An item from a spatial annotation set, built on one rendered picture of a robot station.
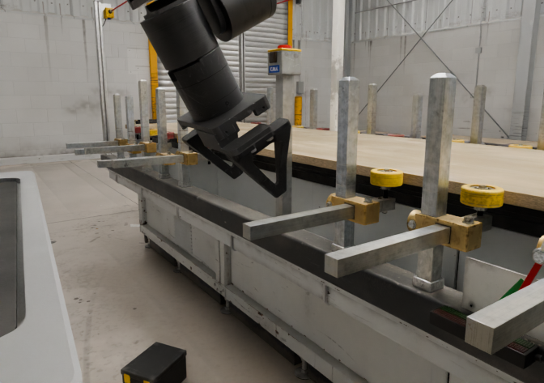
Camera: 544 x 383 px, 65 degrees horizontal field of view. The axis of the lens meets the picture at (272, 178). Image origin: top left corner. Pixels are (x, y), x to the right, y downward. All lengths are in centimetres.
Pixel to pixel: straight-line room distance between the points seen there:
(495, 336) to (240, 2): 41
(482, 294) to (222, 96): 63
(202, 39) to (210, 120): 7
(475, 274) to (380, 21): 998
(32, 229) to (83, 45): 824
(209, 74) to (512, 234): 82
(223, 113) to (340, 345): 130
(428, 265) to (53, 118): 770
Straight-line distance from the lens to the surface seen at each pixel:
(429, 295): 94
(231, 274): 220
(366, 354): 155
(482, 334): 52
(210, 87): 42
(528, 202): 99
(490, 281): 87
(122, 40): 858
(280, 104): 124
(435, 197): 89
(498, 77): 894
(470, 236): 87
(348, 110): 103
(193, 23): 41
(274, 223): 89
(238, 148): 39
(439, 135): 88
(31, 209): 21
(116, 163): 177
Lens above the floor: 109
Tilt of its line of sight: 11 degrees down
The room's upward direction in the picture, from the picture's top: straight up
